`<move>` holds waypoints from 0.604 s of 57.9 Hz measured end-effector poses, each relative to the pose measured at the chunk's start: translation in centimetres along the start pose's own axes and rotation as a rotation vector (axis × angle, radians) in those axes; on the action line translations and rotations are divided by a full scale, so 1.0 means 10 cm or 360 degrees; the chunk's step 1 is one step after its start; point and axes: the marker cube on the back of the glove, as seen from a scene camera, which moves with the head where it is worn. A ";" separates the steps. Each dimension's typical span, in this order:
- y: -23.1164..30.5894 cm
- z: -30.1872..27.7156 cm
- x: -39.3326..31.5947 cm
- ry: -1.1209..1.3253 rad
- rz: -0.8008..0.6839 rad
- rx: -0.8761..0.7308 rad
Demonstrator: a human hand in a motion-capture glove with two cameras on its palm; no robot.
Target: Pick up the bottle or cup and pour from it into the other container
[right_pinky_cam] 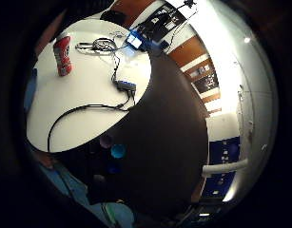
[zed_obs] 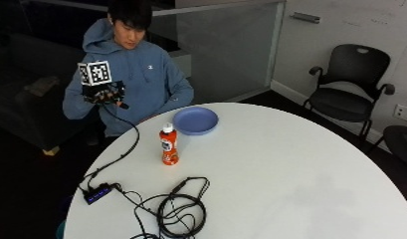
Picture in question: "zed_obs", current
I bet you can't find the white marker cube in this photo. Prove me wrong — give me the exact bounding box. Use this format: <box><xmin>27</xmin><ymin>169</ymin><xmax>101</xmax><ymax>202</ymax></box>
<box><xmin>77</xmin><ymin>60</ymin><xmax>113</xmax><ymax>87</ymax></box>

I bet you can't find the the person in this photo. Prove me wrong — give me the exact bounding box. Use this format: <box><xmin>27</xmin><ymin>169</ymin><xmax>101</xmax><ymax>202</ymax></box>
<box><xmin>61</xmin><ymin>0</ymin><xmax>195</xmax><ymax>138</ymax></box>

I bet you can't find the dark sofa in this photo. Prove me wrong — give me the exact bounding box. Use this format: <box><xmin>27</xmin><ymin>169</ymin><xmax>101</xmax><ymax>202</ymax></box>
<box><xmin>0</xmin><ymin>32</ymin><xmax>101</xmax><ymax>156</ymax></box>

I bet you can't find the orange drink bottle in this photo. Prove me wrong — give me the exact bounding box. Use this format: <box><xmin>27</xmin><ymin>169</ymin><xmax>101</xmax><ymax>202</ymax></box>
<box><xmin>158</xmin><ymin>122</ymin><xmax>181</xmax><ymax>166</ymax></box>

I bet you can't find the blue plate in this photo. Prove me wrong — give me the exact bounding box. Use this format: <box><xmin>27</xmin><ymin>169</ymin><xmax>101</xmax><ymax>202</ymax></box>
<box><xmin>171</xmin><ymin>106</ymin><xmax>219</xmax><ymax>136</ymax></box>

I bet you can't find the black usb hub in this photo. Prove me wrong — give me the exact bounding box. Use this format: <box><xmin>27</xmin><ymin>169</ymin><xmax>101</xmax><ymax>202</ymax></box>
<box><xmin>82</xmin><ymin>182</ymin><xmax>117</xmax><ymax>206</ymax></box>

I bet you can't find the glass partition panel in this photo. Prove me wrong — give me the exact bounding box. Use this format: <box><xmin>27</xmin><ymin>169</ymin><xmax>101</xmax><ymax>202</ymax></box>
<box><xmin>150</xmin><ymin>0</ymin><xmax>287</xmax><ymax>105</ymax></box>

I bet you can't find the black office chair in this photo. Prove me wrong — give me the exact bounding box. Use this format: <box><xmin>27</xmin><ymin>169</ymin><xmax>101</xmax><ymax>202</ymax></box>
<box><xmin>368</xmin><ymin>124</ymin><xmax>407</xmax><ymax>168</ymax></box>
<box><xmin>302</xmin><ymin>43</ymin><xmax>396</xmax><ymax>139</ymax></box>

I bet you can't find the black glove cable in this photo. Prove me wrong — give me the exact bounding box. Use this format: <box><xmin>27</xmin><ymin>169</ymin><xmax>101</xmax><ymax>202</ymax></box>
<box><xmin>77</xmin><ymin>103</ymin><xmax>142</xmax><ymax>193</ymax></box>

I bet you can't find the coiled black cable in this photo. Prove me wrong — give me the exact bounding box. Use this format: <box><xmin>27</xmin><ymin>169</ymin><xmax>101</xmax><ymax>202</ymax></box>
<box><xmin>112</xmin><ymin>176</ymin><xmax>211</xmax><ymax>239</ymax></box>

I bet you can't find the grey door handle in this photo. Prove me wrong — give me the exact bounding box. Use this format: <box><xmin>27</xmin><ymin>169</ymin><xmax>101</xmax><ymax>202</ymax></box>
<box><xmin>288</xmin><ymin>12</ymin><xmax>322</xmax><ymax>25</ymax></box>

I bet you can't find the white wall outlet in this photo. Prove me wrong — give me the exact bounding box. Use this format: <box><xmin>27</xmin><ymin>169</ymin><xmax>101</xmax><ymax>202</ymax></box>
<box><xmin>392</xmin><ymin>104</ymin><xmax>407</xmax><ymax>122</ymax></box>

